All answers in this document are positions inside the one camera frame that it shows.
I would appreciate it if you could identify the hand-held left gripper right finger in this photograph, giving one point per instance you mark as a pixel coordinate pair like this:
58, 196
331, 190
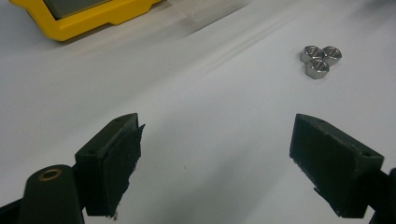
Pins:
333, 168

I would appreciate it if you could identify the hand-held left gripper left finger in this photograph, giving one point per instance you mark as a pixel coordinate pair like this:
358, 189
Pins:
109, 168

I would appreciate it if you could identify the silver hex nut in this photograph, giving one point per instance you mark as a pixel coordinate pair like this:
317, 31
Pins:
317, 69
332, 55
311, 53

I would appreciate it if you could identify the yellow and black organizer cabinet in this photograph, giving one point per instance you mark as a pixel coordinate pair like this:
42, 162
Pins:
87, 20

